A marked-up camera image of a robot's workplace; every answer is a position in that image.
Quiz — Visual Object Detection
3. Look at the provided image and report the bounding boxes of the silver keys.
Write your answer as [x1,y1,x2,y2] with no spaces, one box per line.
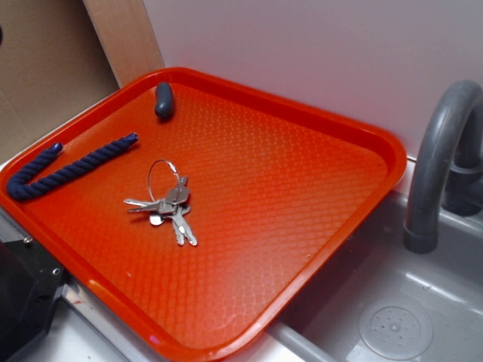
[124,159,198,247]

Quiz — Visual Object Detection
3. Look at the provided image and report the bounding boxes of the orange plastic tray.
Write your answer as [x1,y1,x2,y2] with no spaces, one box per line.
[1,68,406,361]

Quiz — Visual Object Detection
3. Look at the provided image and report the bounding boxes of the grey plastic sink basin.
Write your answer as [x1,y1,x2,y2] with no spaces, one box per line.
[263,190,483,362]

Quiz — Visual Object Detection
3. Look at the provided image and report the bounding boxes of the navy blue rope piece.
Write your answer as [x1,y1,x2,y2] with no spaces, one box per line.
[6,132,140,201]

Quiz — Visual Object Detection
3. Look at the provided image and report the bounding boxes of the dark grey oblong object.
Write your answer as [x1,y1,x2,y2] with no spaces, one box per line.
[154,82,175,121]

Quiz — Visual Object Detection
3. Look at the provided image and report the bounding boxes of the light wooden board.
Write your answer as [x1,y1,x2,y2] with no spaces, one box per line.
[84,0,165,87]

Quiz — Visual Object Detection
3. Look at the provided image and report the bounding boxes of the grey curved faucet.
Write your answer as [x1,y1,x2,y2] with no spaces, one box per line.
[403,80,482,254]

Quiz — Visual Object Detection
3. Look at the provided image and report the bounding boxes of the brown cardboard panel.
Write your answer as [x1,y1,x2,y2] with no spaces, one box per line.
[1,1,118,161]

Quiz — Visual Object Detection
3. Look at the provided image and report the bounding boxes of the round sink drain cover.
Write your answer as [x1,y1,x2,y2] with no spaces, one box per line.
[358,298,433,361]

